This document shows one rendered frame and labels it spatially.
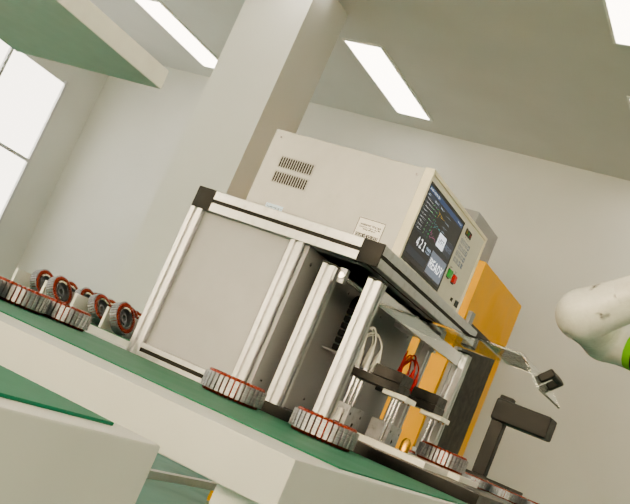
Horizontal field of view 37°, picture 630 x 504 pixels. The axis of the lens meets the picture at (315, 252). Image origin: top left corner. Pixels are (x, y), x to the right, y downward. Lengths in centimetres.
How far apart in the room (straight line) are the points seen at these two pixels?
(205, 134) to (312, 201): 419
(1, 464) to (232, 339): 141
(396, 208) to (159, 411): 106
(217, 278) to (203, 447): 99
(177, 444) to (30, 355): 21
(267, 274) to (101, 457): 137
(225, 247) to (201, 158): 421
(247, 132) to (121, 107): 406
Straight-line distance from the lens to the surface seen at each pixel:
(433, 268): 205
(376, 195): 194
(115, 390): 98
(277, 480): 88
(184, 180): 610
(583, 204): 767
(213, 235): 192
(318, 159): 202
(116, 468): 50
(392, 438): 214
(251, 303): 183
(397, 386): 186
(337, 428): 148
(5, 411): 43
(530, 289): 752
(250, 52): 628
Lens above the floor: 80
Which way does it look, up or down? 8 degrees up
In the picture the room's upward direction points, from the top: 23 degrees clockwise
